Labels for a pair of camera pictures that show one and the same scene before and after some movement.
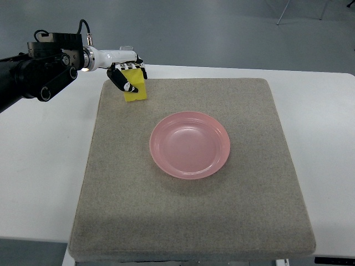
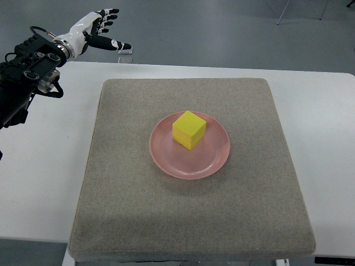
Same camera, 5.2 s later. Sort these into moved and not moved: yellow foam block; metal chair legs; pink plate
Moved: yellow foam block
Not moved: metal chair legs; pink plate
